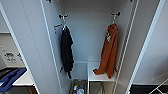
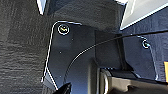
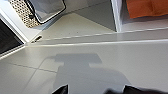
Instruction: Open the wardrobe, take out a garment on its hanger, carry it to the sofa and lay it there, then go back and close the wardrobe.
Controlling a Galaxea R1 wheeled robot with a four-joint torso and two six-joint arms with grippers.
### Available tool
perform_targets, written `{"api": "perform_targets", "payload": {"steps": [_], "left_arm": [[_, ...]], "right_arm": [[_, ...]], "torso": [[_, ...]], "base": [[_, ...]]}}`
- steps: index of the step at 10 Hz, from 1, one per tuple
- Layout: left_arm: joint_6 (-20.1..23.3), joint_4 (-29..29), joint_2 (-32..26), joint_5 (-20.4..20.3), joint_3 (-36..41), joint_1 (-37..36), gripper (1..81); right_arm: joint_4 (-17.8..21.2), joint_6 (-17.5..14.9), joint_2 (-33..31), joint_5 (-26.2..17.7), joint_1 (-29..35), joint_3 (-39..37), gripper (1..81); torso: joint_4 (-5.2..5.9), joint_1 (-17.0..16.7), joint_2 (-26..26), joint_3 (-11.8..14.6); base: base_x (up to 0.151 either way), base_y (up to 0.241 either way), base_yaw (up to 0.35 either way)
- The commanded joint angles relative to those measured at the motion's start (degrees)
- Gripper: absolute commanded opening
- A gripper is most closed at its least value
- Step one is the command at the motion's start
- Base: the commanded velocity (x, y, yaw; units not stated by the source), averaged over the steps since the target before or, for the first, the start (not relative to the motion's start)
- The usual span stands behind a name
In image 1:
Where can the white blue bottle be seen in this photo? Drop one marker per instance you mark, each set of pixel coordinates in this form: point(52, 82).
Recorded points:
point(81, 90)

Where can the white wardrobe door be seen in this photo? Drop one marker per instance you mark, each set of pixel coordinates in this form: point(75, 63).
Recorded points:
point(30, 40)
point(146, 33)

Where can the orange metal bin frame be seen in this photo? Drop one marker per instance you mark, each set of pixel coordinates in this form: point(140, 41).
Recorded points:
point(31, 90)

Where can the white inner shelf unit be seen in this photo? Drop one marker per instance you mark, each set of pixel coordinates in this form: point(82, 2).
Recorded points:
point(92, 70)

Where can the orange hoodie white lettering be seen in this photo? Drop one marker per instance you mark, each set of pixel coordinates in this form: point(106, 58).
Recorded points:
point(109, 51)

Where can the white wardrobe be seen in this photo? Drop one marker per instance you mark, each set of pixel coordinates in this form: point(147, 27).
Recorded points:
point(88, 33)

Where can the white clothes hanger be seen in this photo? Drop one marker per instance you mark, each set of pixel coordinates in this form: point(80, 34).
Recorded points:
point(114, 21)
point(64, 26)

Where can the black garment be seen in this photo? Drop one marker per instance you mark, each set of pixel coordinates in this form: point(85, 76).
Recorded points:
point(66, 50)

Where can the black wall hook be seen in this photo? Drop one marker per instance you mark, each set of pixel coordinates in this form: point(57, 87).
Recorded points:
point(63, 16)
point(116, 14)

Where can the brown storage basket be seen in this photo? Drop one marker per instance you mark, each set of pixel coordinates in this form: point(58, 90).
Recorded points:
point(72, 83)

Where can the white first aid box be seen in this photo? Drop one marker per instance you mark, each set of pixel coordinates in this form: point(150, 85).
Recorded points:
point(3, 23)

